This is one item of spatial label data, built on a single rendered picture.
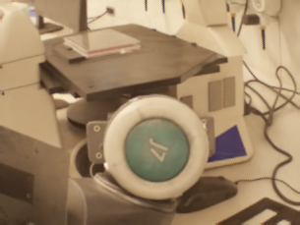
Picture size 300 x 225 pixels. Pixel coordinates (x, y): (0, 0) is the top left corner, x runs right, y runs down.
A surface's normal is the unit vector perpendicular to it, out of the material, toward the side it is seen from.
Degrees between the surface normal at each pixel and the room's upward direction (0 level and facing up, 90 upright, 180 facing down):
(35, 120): 90
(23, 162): 70
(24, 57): 90
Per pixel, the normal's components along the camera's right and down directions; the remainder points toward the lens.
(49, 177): 0.74, -0.16
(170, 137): 0.09, -0.07
